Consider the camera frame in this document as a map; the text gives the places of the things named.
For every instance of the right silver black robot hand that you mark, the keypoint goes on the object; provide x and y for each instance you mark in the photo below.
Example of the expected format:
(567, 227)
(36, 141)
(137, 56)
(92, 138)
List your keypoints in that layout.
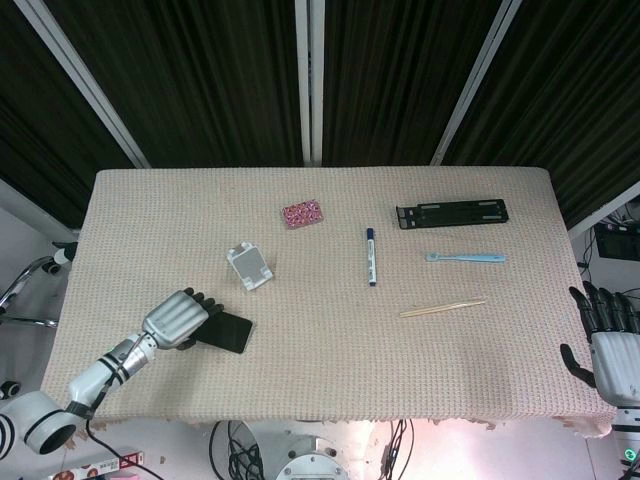
(617, 365)

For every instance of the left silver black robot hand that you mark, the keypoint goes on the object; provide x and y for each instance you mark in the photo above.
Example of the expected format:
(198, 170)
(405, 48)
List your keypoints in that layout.
(175, 317)

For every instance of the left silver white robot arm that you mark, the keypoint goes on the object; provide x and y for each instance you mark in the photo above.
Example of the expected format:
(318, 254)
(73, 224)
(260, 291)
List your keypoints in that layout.
(87, 382)

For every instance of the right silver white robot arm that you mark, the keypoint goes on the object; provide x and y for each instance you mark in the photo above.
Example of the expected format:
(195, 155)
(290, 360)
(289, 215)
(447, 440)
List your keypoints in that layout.
(627, 435)

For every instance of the black folding laptop stand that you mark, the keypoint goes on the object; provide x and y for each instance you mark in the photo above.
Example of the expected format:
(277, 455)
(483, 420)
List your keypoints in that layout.
(450, 215)

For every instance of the blue white marker pen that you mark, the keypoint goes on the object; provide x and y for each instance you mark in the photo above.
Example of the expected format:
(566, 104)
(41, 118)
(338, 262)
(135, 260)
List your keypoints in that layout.
(370, 257)

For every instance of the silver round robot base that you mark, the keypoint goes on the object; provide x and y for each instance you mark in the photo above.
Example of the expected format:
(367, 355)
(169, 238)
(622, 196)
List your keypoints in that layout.
(311, 462)

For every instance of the white slanted frame post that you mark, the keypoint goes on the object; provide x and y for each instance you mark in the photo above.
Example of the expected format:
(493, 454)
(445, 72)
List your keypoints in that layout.
(85, 82)
(475, 82)

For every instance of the black pleated curtain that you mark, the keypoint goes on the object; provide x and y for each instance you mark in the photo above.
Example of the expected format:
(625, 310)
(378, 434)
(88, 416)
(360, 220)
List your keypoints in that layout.
(200, 75)

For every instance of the beige woven tablecloth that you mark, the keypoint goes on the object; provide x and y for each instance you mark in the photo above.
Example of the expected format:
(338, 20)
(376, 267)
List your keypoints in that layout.
(350, 365)

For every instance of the white phone stand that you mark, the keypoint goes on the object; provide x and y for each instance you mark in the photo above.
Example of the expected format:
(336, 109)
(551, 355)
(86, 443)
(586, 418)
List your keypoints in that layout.
(247, 265)

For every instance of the red white printed box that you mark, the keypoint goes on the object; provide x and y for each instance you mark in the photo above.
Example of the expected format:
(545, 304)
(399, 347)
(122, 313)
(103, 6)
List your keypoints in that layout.
(112, 465)

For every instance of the pink glitter card case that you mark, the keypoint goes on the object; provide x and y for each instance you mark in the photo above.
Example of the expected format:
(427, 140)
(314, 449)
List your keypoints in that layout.
(303, 214)

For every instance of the chrome office chair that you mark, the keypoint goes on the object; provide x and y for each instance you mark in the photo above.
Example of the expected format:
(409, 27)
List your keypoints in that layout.
(30, 270)

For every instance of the white upright frame post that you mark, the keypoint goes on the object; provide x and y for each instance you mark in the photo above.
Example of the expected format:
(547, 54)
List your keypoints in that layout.
(309, 80)

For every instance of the light blue toothbrush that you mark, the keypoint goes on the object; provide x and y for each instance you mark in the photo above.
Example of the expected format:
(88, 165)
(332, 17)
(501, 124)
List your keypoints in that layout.
(470, 258)

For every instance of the wooden chopstick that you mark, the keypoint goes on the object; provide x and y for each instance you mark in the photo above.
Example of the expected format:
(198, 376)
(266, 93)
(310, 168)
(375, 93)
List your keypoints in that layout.
(445, 306)
(442, 310)

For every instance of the black smartphone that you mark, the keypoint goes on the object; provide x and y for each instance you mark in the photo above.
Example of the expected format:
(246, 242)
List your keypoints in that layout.
(227, 332)

